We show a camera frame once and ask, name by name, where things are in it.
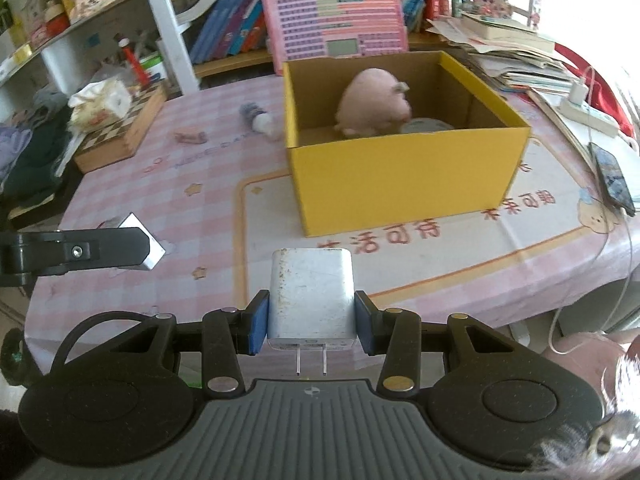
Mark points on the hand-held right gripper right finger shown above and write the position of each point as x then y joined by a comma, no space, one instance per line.
365,323

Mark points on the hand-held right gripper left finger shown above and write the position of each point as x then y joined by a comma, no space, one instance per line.
257,321

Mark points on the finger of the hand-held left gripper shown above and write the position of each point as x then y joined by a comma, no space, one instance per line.
90,251

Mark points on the white plug charger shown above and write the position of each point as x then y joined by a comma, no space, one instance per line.
310,295

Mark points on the small silver metal object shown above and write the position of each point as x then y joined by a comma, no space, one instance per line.
151,252

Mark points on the yellow cardboard box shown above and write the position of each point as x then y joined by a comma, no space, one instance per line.
400,180

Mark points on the clear packing tape roll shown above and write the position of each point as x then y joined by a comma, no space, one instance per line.
425,125

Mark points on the pink plush toy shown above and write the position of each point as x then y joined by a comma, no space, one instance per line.
367,105

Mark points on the white and green container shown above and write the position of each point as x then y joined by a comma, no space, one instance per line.
154,67

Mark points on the dark cloth pile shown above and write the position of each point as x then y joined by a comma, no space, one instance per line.
30,160

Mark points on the wooden chessboard box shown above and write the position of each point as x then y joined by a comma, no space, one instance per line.
125,130

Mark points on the floral tissue pack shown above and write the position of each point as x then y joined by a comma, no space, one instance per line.
97,105

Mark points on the red and white tube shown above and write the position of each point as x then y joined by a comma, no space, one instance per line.
134,60

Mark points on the small grey white plush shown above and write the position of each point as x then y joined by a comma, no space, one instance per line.
260,121

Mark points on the person's fluffy clothing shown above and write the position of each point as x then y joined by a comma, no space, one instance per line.
595,410

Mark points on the row of blue books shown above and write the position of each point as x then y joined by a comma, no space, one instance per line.
230,20

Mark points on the black smartphone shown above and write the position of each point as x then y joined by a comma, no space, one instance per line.
612,177

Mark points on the pink toy learning tablet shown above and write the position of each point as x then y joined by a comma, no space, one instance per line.
335,25

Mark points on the white power strip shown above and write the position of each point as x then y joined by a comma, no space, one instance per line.
587,115

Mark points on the stack of papers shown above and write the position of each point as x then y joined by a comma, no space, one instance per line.
510,55

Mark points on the small white charger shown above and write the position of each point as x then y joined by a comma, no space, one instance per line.
579,92

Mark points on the row of upright books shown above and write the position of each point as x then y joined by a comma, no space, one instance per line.
415,0

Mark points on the red bag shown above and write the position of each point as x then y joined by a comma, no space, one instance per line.
600,75

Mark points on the white shelf post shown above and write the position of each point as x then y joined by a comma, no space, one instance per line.
167,25

